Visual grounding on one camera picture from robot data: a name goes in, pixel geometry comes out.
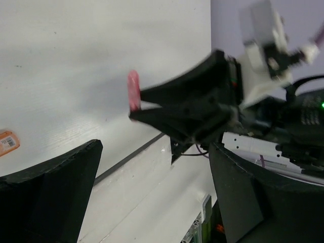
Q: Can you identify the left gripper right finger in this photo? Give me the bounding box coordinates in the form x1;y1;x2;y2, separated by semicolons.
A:
209;143;323;242

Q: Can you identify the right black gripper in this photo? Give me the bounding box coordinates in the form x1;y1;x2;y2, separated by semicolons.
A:
129;49;243;144

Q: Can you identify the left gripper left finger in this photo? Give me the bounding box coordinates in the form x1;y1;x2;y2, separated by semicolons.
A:
1;140;103;242

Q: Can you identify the pink correction tape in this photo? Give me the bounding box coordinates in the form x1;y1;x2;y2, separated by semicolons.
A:
127;70;141;112

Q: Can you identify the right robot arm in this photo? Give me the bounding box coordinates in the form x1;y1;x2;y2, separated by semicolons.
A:
129;50;323;178

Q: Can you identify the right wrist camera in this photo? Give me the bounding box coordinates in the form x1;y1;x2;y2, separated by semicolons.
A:
238;1;323;109

